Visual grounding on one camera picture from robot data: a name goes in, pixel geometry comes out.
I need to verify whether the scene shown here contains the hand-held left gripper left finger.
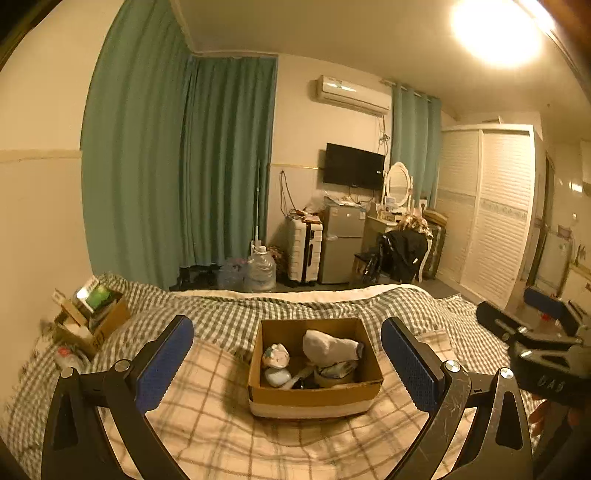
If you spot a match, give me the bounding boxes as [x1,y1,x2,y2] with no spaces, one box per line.
[41,315,195,480]

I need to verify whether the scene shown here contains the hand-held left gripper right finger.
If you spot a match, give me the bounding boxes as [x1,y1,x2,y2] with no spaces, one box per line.
[379,316,536,480]

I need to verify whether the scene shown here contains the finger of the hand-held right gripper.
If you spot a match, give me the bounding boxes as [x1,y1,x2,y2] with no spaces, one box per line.
[524,285,591,340]
[475,300,573,352]

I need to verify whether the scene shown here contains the white socks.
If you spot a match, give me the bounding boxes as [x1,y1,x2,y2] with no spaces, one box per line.
[302,329,365,367]

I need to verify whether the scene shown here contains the clear tape roll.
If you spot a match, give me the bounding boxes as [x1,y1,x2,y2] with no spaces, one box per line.
[314,361,358,385]

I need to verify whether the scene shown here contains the small white plush toy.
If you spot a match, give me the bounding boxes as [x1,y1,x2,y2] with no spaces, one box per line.
[262,344,291,370]

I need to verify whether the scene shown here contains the person's right hand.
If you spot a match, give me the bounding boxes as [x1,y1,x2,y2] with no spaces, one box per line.
[529,399,555,439]

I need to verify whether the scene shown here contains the small cardboard box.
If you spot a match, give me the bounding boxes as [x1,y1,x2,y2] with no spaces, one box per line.
[53,290,131,357]

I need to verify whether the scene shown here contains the green checked blanket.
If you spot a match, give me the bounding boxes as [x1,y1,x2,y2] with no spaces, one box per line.
[4,272,532,472]

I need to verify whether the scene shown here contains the beige plaid blanket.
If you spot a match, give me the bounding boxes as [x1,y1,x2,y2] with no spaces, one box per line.
[95,330,536,480]

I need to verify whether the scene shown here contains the checked suitcase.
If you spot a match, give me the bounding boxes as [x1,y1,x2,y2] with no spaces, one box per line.
[425,212,448,280]

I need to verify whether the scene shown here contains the green product box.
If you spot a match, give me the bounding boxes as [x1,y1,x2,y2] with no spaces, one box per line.
[85,284,117,313]

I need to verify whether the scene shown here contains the clear plastic bottle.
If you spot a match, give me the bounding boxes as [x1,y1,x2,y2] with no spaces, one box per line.
[55,346,86,370]

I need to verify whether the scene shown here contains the white slatted wardrobe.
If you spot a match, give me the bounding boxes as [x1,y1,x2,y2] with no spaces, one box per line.
[436,124,539,310]

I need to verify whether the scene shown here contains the black jacket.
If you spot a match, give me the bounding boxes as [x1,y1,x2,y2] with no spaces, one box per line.
[369,229,428,282]

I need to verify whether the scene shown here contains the pack of water bottles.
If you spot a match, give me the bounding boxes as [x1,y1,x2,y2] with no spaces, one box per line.
[219,258,250,289]

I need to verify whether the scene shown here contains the beige product box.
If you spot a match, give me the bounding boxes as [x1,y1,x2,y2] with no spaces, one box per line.
[53,290,87,325]

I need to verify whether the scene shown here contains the floral cloth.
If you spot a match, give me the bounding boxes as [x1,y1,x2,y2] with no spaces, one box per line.
[399,215,432,236]

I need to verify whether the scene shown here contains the large water jug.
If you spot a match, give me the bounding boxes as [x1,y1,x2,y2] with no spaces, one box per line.
[248,246,277,292]

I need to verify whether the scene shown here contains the grey small fridge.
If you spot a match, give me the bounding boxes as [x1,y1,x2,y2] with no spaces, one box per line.
[318,204,367,284]

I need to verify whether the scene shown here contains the dressing table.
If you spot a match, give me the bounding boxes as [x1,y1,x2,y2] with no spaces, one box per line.
[362,215,402,259]

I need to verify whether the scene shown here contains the white suitcase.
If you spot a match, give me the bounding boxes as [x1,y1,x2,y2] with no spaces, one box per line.
[288,217,324,284]

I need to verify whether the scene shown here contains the oval white mirror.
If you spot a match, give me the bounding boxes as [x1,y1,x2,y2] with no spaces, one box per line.
[384,161,413,206]

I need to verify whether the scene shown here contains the white mop pole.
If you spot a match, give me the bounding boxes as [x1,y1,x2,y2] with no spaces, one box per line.
[255,159,263,250]

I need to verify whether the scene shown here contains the narrow green curtain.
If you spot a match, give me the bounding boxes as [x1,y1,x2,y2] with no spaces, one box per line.
[391,84,441,208]

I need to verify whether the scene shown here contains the wide green curtain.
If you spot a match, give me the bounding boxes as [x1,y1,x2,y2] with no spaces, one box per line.
[81,0,279,291]

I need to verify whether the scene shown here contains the white air conditioner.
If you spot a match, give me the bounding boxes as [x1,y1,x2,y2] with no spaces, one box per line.
[315,75,392,117]

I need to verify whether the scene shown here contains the ceiling light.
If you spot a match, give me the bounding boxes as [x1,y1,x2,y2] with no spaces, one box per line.
[450,0,543,68]

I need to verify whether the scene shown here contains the black wall television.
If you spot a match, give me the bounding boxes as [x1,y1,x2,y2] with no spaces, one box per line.
[322,143,385,189]

